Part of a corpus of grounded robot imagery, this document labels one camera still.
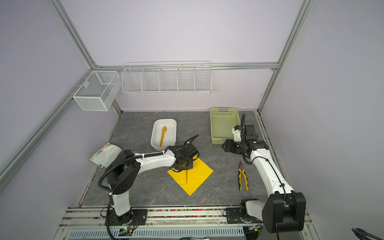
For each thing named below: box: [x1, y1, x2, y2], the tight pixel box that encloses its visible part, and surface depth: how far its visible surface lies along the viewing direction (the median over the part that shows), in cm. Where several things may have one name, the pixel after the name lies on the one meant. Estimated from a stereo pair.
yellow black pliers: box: [238, 161, 249, 191], surface depth 88 cm
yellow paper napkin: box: [167, 156, 214, 196], surface depth 88 cm
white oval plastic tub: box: [150, 118, 177, 151], surface depth 107 cm
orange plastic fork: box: [160, 125, 168, 147], surface depth 107 cm
